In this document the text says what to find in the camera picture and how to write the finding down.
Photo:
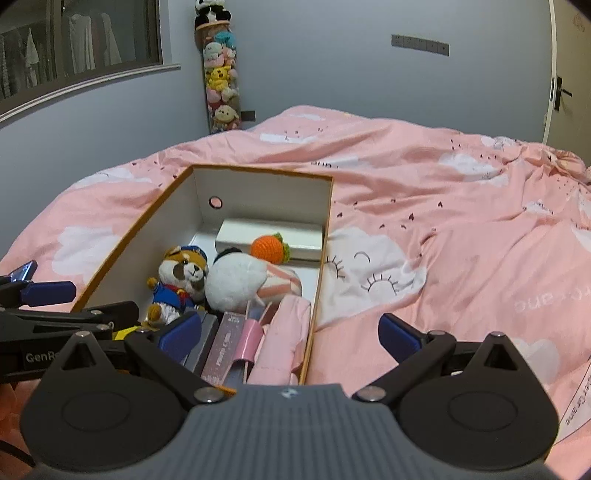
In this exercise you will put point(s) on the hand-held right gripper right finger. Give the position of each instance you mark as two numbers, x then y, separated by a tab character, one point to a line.
399	337

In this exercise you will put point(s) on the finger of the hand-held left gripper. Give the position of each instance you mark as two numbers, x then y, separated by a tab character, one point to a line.
111	314
46	293

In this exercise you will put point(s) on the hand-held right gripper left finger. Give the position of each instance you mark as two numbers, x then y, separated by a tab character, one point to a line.
178	334

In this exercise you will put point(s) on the dark grey box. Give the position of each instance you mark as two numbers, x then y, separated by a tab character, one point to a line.
205	341

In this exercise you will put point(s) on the pink box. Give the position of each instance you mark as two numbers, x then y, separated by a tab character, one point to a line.
226	344

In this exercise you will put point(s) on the bear plush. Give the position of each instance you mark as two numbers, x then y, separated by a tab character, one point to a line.
178	277

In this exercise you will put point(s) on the white plush with striped hat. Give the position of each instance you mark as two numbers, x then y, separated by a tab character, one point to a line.
235	284

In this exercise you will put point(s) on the orange cardboard box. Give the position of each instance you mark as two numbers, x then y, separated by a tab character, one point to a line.
138	240

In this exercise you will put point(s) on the pink cloth pouch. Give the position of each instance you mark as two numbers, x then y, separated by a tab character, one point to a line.
281	341

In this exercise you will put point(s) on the white rectangular box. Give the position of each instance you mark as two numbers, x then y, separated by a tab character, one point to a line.
240	237

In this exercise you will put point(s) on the orange crochet carrot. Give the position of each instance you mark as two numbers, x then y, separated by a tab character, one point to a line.
268	249

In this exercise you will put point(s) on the window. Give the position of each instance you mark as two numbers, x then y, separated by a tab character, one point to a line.
78	41

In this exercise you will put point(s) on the yellow plush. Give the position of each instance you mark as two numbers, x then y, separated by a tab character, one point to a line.
219	78

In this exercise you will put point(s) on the hanging clear plush organizer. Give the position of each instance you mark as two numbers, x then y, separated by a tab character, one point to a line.
221	55

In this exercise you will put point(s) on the panda plush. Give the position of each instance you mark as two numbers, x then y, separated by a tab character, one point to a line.
210	11

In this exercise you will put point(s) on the white door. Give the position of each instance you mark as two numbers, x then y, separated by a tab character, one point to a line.
572	55

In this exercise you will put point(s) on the wall outlet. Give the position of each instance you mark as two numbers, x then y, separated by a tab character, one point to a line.
248	116

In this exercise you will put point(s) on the grey wall switch panel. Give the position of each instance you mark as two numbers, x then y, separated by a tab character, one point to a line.
420	45

